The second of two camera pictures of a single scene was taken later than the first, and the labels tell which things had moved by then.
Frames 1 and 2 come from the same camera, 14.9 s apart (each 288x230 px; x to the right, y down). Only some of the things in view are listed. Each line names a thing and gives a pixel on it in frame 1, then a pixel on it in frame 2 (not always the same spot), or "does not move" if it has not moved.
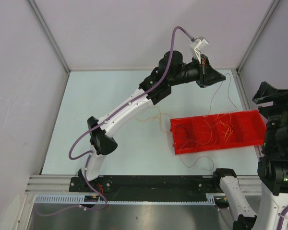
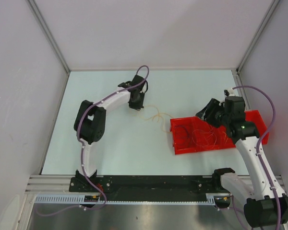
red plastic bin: x=218 y=131 does not move
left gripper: x=208 y=75 to x=139 y=105
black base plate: x=147 y=187 does not move
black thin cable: x=186 y=129 does not move
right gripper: x=266 y=91 to x=212 y=106
